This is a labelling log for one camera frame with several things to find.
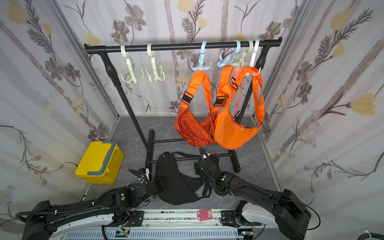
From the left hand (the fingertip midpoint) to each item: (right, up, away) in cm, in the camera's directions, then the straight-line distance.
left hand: (165, 184), depth 80 cm
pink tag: (+21, -14, -5) cm, 26 cm away
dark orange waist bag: (+13, +33, 0) cm, 35 cm away
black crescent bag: (+7, -5, +6) cm, 11 cm away
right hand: (+21, +13, +2) cm, 25 cm away
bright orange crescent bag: (+35, +28, -3) cm, 45 cm away
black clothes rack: (-12, +12, +14) cm, 22 cm away
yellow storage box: (-35, +12, 0) cm, 37 cm away
